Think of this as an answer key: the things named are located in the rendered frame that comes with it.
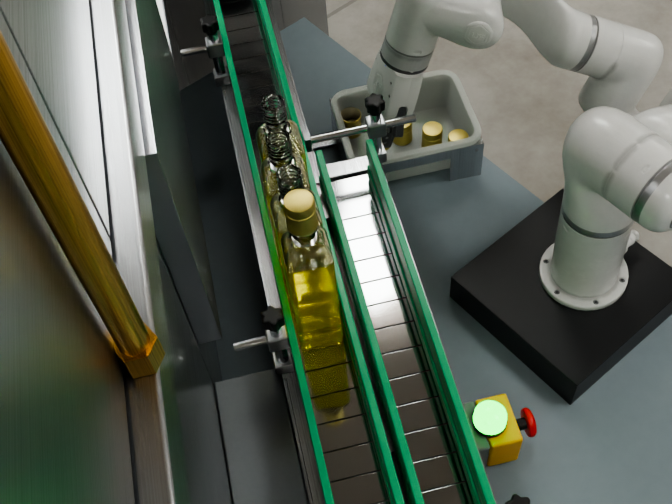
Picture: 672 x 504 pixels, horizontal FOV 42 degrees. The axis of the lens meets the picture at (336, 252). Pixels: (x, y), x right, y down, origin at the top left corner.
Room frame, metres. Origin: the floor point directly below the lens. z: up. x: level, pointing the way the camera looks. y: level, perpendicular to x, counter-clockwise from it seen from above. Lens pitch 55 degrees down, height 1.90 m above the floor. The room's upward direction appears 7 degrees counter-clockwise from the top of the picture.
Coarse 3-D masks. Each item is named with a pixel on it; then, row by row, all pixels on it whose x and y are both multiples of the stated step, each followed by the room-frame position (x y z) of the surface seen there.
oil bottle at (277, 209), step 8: (312, 192) 0.66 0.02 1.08; (272, 200) 0.65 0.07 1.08; (280, 200) 0.65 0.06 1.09; (272, 208) 0.65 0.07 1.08; (280, 208) 0.64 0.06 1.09; (272, 216) 0.64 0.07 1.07; (280, 216) 0.63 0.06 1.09; (320, 216) 0.63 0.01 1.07; (280, 224) 0.62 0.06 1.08; (320, 224) 0.62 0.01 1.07; (280, 232) 0.62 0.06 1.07; (280, 248) 0.62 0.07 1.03; (280, 256) 0.65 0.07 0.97; (288, 288) 0.62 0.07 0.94
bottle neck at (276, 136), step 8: (280, 128) 0.71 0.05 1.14; (272, 136) 0.71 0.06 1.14; (280, 136) 0.71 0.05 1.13; (288, 136) 0.70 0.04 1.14; (272, 144) 0.69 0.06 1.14; (280, 144) 0.69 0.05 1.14; (288, 144) 0.69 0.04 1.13; (272, 152) 0.69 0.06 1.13; (280, 152) 0.69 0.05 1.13; (288, 152) 0.69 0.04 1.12; (272, 160) 0.69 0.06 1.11; (280, 160) 0.69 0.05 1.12; (288, 160) 0.69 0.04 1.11; (272, 168) 0.69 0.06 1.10
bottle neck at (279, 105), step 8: (272, 96) 0.77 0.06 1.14; (280, 96) 0.77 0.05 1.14; (264, 104) 0.76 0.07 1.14; (272, 104) 0.77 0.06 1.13; (280, 104) 0.75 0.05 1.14; (264, 112) 0.75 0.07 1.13; (272, 112) 0.75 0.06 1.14; (280, 112) 0.75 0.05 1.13; (264, 120) 0.76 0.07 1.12; (272, 120) 0.75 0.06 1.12; (280, 120) 0.75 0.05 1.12; (272, 128) 0.75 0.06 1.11; (288, 128) 0.76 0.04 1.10
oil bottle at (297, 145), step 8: (288, 120) 0.78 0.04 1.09; (264, 128) 0.77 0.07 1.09; (296, 128) 0.77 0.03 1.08; (256, 136) 0.77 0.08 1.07; (264, 136) 0.75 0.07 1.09; (296, 136) 0.75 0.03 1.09; (264, 144) 0.74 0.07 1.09; (296, 144) 0.74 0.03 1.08; (264, 152) 0.74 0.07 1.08; (296, 152) 0.74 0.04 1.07; (304, 152) 0.74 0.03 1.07; (304, 160) 0.74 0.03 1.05
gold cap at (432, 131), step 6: (426, 126) 0.99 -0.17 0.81; (432, 126) 0.99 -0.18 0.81; (438, 126) 0.99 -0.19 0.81; (426, 132) 0.98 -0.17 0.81; (432, 132) 0.98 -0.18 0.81; (438, 132) 0.98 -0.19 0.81; (426, 138) 0.97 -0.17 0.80; (432, 138) 0.97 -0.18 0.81; (438, 138) 0.97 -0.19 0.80; (426, 144) 0.97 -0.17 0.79; (432, 144) 0.97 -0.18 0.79
